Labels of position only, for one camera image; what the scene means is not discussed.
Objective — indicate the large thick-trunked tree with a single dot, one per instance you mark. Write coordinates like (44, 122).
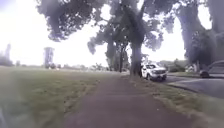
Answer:
(135, 60)

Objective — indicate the distant row of trees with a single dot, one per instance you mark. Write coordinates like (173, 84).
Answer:
(80, 67)

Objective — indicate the reddish-brown paved path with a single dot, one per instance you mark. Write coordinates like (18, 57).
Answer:
(116, 103)

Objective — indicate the white car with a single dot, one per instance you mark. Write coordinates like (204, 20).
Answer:
(153, 71)

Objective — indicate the tall tower building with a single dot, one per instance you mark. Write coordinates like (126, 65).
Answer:
(48, 56)

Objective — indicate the wide grass field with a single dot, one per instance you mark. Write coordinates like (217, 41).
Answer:
(40, 90)

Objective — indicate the grass verge strip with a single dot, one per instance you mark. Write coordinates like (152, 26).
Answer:
(186, 100)

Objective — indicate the trees beyond the road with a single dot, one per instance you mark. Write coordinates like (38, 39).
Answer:
(200, 43)

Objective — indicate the grey asphalt road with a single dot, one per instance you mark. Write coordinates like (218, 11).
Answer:
(206, 86)

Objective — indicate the dark car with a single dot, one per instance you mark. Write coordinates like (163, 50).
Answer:
(213, 70)

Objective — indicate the distant tall trees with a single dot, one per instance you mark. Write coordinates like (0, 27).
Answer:
(5, 59)

